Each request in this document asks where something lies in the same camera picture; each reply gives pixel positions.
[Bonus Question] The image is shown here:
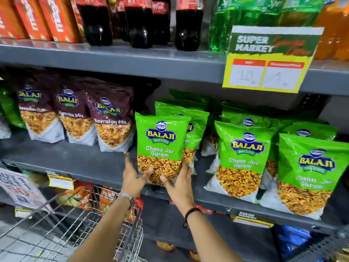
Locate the person's left hand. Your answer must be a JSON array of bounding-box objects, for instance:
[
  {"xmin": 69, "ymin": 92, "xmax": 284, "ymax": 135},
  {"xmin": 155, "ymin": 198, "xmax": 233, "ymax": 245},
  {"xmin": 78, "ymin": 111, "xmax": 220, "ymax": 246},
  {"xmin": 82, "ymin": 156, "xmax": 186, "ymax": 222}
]
[{"xmin": 121, "ymin": 153, "xmax": 154, "ymax": 200}]

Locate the person's right hand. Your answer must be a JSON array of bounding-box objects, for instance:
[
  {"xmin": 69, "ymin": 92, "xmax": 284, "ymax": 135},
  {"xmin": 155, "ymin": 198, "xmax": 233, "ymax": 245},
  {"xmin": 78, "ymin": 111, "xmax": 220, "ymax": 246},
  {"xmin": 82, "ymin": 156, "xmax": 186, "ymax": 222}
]
[{"xmin": 159, "ymin": 161, "xmax": 196, "ymax": 214}]

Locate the green snack packet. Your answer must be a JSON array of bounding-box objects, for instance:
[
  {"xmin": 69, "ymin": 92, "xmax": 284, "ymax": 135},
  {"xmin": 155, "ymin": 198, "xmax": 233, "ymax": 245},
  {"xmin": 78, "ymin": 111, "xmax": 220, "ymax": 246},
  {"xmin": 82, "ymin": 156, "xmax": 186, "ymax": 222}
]
[{"xmin": 135, "ymin": 112, "xmax": 191, "ymax": 186}]

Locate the person's left forearm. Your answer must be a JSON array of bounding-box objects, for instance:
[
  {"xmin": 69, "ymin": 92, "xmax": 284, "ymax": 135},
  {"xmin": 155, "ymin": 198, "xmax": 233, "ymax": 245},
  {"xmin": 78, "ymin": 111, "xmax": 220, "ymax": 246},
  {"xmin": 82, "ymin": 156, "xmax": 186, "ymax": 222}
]
[{"xmin": 67, "ymin": 195, "xmax": 134, "ymax": 262}]

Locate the person's right forearm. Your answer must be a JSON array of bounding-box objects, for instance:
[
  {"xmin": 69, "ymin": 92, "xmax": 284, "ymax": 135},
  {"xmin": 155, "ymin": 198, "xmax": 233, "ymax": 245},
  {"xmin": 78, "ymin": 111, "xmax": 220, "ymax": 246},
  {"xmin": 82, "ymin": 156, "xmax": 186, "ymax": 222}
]
[{"xmin": 185, "ymin": 210, "xmax": 244, "ymax": 262}]

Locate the black wristband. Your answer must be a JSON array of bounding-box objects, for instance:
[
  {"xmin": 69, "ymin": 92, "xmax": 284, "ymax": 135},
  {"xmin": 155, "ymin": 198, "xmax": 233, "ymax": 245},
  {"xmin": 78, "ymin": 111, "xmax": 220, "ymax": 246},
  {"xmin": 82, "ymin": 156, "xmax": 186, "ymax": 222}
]
[{"xmin": 183, "ymin": 207, "xmax": 204, "ymax": 229}]

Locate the red shelf tag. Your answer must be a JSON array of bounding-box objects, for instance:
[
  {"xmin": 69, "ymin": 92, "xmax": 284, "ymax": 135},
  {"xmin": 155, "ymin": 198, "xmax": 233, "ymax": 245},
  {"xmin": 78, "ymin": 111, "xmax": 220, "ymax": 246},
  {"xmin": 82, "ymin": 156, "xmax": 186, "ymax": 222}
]
[{"xmin": 169, "ymin": 201, "xmax": 214, "ymax": 215}]

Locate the orange snack packet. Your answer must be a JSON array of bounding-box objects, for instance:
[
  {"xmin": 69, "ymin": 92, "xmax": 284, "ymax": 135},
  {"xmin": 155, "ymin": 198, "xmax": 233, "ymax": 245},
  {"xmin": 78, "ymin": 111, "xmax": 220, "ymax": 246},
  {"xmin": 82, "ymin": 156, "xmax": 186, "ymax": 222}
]
[
  {"xmin": 97, "ymin": 186, "xmax": 118, "ymax": 214},
  {"xmin": 55, "ymin": 181, "xmax": 95, "ymax": 211}
]

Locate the grey metal shelf board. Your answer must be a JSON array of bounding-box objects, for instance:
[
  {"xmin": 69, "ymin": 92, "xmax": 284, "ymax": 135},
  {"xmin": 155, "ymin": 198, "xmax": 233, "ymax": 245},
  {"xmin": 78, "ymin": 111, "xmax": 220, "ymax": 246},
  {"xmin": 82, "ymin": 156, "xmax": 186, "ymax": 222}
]
[
  {"xmin": 0, "ymin": 128, "xmax": 349, "ymax": 235},
  {"xmin": 0, "ymin": 38, "xmax": 349, "ymax": 97}
]

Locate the maroon snack mix packet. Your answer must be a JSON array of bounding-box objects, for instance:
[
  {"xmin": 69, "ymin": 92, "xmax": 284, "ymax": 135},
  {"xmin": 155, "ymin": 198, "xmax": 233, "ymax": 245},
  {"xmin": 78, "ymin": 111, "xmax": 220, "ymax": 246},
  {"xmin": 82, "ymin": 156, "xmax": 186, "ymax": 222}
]
[
  {"xmin": 15, "ymin": 76, "xmax": 65, "ymax": 144},
  {"xmin": 84, "ymin": 83, "xmax": 135, "ymax": 153},
  {"xmin": 52, "ymin": 78, "xmax": 98, "ymax": 146}
]

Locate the yellow snack packet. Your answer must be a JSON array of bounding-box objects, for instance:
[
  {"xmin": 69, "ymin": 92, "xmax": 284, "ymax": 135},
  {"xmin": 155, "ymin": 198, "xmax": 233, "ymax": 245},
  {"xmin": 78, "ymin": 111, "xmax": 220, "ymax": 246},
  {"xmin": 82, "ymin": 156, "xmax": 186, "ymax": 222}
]
[{"xmin": 156, "ymin": 241, "xmax": 176, "ymax": 253}]

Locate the yellow shelf price tag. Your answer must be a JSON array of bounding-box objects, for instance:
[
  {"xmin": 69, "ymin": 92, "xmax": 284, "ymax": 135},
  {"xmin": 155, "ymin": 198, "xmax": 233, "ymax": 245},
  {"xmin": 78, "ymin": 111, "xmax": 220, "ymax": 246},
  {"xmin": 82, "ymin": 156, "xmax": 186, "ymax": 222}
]
[{"xmin": 46, "ymin": 173, "xmax": 75, "ymax": 191}]

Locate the black and yellow price tag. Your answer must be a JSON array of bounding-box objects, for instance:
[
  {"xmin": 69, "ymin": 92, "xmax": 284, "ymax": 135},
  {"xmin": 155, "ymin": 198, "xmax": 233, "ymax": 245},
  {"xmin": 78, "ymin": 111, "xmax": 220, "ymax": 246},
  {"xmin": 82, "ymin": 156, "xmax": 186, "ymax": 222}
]
[{"xmin": 232, "ymin": 211, "xmax": 275, "ymax": 229}]

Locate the white promotional sign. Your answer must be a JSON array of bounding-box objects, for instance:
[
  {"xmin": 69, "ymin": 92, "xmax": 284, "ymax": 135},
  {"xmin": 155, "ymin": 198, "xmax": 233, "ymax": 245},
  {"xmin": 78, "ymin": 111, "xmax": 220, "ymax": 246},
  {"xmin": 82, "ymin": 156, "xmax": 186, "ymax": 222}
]
[{"xmin": 0, "ymin": 167, "xmax": 53, "ymax": 214}]

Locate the small white shelf tag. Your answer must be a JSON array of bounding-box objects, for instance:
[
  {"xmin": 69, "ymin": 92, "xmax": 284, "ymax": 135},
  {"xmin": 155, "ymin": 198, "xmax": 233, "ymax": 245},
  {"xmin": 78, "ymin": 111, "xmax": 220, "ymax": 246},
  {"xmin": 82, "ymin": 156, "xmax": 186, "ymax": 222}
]
[{"xmin": 14, "ymin": 207, "xmax": 34, "ymax": 219}]

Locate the blue snack packet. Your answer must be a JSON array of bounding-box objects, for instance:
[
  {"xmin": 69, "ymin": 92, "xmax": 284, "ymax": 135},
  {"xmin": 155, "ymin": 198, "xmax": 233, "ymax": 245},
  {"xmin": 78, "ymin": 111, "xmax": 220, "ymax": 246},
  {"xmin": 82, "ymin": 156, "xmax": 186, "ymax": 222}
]
[{"xmin": 273, "ymin": 224, "xmax": 320, "ymax": 262}]

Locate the row of green packets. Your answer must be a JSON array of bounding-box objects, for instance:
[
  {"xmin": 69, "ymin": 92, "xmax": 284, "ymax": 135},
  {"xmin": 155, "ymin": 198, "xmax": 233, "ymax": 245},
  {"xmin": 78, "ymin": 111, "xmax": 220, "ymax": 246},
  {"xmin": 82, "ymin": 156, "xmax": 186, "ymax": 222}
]
[{"xmin": 155, "ymin": 88, "xmax": 349, "ymax": 221}]

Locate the cola bottle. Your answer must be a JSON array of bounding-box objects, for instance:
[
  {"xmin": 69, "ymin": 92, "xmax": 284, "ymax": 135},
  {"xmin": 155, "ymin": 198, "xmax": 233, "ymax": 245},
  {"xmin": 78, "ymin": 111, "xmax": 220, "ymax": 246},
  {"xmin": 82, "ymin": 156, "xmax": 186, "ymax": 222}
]
[
  {"xmin": 151, "ymin": 0, "xmax": 171, "ymax": 46},
  {"xmin": 175, "ymin": 0, "xmax": 204, "ymax": 52},
  {"xmin": 123, "ymin": 0, "xmax": 154, "ymax": 49},
  {"xmin": 74, "ymin": 0, "xmax": 113, "ymax": 47}
]

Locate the white packet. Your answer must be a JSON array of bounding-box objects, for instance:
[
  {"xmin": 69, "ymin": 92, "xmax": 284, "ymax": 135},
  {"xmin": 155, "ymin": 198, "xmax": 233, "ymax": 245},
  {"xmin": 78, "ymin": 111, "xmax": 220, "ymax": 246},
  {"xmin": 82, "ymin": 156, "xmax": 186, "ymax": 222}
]
[{"xmin": 0, "ymin": 116, "xmax": 12, "ymax": 140}]

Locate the dark green packet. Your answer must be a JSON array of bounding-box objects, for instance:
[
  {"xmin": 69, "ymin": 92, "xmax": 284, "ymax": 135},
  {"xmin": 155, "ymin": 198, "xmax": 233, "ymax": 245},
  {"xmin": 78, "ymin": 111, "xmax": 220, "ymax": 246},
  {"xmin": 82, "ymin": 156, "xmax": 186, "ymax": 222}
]
[{"xmin": 0, "ymin": 78, "xmax": 26, "ymax": 129}]

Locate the green and yellow price sign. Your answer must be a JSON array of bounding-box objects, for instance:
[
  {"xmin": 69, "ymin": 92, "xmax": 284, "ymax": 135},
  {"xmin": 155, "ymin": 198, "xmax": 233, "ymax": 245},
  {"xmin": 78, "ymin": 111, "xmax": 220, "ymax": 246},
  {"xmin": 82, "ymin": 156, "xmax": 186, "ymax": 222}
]
[{"xmin": 222, "ymin": 25, "xmax": 325, "ymax": 94}]

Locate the green soda bottle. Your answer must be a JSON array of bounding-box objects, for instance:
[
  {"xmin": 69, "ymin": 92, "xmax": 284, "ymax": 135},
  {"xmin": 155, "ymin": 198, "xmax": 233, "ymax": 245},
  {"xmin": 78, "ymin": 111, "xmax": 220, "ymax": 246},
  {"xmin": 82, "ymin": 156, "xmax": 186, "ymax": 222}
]
[
  {"xmin": 240, "ymin": 0, "xmax": 284, "ymax": 27},
  {"xmin": 278, "ymin": 0, "xmax": 326, "ymax": 28},
  {"xmin": 208, "ymin": 0, "xmax": 242, "ymax": 53}
]

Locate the black perforated shelf panel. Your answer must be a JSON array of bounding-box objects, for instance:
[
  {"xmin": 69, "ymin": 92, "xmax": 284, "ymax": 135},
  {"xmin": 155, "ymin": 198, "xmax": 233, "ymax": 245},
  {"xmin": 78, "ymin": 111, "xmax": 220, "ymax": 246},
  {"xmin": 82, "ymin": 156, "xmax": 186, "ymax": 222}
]
[{"xmin": 288, "ymin": 226, "xmax": 349, "ymax": 262}]

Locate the orange juice carton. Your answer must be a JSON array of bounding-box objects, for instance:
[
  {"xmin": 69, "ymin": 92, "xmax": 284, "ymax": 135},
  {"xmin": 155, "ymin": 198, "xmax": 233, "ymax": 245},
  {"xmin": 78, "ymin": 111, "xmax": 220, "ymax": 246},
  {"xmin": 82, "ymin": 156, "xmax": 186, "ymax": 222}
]
[
  {"xmin": 0, "ymin": 0, "xmax": 29, "ymax": 40},
  {"xmin": 37, "ymin": 0, "xmax": 83, "ymax": 44},
  {"xmin": 11, "ymin": 0, "xmax": 53, "ymax": 42}
]

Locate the orange soda bottle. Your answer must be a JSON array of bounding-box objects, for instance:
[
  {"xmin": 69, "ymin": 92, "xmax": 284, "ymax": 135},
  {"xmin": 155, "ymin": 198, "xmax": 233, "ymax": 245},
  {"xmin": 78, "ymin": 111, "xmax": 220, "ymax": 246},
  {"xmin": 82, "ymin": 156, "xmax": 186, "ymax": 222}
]
[
  {"xmin": 313, "ymin": 0, "xmax": 344, "ymax": 61},
  {"xmin": 334, "ymin": 0, "xmax": 349, "ymax": 61}
]

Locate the silver wrist bracelet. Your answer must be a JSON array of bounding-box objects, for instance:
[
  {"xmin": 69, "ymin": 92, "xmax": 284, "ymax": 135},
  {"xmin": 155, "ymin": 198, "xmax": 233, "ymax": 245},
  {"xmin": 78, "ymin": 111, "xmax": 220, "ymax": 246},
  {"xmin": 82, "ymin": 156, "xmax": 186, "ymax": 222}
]
[{"xmin": 118, "ymin": 192, "xmax": 135, "ymax": 208}]

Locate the metal wire shopping cart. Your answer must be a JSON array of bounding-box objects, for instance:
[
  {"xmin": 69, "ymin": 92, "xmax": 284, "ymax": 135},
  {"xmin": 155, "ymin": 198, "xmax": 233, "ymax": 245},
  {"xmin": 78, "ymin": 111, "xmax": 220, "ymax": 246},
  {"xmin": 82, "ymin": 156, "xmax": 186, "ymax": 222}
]
[{"xmin": 0, "ymin": 185, "xmax": 145, "ymax": 262}]

